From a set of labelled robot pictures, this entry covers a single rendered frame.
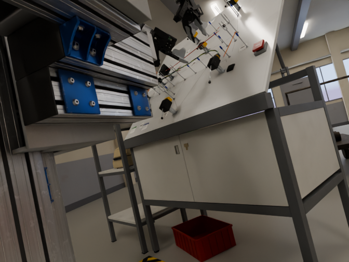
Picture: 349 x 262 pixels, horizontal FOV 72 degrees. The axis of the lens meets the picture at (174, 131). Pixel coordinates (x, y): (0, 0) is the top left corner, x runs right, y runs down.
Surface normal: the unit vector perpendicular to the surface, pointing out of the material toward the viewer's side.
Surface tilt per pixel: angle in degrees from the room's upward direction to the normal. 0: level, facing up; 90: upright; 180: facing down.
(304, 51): 90
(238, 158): 90
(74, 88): 90
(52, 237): 90
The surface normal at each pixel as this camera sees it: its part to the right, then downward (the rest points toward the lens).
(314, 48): -0.39, 0.04
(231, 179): -0.75, 0.14
